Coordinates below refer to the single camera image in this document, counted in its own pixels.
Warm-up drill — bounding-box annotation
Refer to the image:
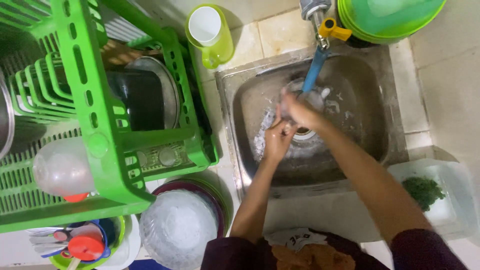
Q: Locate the clear drinking glass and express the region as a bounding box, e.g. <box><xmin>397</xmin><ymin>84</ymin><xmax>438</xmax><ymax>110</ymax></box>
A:
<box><xmin>282</xmin><ymin>77</ymin><xmax>328</xmax><ymax>121</ymax></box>

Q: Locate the blue plastic cup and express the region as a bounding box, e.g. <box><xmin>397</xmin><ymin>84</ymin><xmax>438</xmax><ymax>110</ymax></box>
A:
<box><xmin>40</xmin><ymin>219</ymin><xmax>112</xmax><ymax>265</ymax></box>

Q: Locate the person's dark maroon clothing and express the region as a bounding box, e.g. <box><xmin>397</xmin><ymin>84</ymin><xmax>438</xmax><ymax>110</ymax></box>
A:
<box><xmin>200</xmin><ymin>228</ymin><xmax>469</xmax><ymax>270</ymax></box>

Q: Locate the green plastic dish rack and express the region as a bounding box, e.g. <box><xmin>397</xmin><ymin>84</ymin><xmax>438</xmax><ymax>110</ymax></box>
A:
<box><xmin>0</xmin><ymin>0</ymin><xmax>220</xmax><ymax>235</ymax></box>

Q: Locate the large steel pan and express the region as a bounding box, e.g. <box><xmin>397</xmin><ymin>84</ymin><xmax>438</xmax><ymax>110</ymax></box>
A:
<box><xmin>0</xmin><ymin>73</ymin><xmax>16</xmax><ymax>161</ymax></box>

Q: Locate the clear plastic bottle orange cap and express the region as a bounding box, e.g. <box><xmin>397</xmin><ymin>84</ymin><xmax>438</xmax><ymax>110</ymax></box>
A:
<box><xmin>32</xmin><ymin>136</ymin><xmax>96</xmax><ymax>204</ymax></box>

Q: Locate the green bowl of utensils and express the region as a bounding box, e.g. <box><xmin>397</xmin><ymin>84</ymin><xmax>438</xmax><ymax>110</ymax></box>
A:
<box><xmin>49</xmin><ymin>215</ymin><xmax>127</xmax><ymax>270</ymax></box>

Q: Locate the white plastic container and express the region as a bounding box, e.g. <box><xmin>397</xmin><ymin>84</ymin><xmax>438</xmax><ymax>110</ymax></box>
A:
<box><xmin>387</xmin><ymin>157</ymin><xmax>480</xmax><ymax>241</ymax></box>

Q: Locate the clear glass bowl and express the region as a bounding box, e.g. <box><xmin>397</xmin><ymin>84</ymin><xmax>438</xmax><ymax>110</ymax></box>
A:
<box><xmin>139</xmin><ymin>189</ymin><xmax>219</xmax><ymax>270</ymax></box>

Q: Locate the wooden cutting board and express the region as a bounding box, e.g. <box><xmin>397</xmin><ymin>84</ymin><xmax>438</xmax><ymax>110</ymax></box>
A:
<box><xmin>100</xmin><ymin>39</ymin><xmax>163</xmax><ymax>70</ymax></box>

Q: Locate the metal tap with yellow handle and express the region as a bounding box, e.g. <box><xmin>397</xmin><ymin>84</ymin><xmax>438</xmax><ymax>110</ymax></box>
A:
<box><xmin>299</xmin><ymin>0</ymin><xmax>353</xmax><ymax>50</ymax></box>

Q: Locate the person's left hand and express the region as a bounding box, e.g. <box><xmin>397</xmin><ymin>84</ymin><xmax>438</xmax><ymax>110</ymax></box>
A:
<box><xmin>262</xmin><ymin>112</ymin><xmax>299</xmax><ymax>164</ymax></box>

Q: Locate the white plastic cup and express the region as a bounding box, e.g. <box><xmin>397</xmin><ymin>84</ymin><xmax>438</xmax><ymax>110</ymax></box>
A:
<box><xmin>187</xmin><ymin>6</ymin><xmax>223</xmax><ymax>47</ymax></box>

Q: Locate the person's right hand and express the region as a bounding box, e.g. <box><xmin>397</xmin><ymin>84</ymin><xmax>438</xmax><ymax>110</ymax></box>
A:
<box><xmin>278</xmin><ymin>88</ymin><xmax>328</xmax><ymax>133</ymax></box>

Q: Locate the round steel plate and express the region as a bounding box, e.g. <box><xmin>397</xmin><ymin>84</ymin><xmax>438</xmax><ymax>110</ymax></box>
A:
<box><xmin>124</xmin><ymin>56</ymin><xmax>181</xmax><ymax>130</ymax></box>

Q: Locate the blue tap spout hose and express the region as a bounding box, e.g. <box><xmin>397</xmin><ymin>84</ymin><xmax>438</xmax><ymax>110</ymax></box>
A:
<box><xmin>301</xmin><ymin>46</ymin><xmax>331</xmax><ymax>94</ymax></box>

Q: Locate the green plastic mug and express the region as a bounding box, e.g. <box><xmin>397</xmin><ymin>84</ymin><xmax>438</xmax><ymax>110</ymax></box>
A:
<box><xmin>184</xmin><ymin>4</ymin><xmax>235</xmax><ymax>70</ymax></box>

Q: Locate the red round lid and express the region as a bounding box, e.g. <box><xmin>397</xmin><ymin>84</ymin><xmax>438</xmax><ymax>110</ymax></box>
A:
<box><xmin>67</xmin><ymin>235</ymin><xmax>106</xmax><ymax>262</ymax></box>

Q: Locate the maroon plastic bowl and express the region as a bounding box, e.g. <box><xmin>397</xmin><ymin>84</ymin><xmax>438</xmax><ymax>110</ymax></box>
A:
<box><xmin>151</xmin><ymin>178</ymin><xmax>230</xmax><ymax>238</ymax></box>

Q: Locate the stainless steel sink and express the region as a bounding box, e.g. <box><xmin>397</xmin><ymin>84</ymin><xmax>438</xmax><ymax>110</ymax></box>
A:
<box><xmin>215</xmin><ymin>44</ymin><xmax>410</xmax><ymax>199</ymax></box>

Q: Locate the black cooking pot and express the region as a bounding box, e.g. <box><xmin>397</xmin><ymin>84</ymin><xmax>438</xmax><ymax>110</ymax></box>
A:
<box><xmin>106</xmin><ymin>70</ymin><xmax>166</xmax><ymax>132</ymax></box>

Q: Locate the green scouring pad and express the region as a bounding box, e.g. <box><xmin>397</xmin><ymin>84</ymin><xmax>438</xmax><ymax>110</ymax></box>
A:
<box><xmin>401</xmin><ymin>176</ymin><xmax>447</xmax><ymax>213</ymax></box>

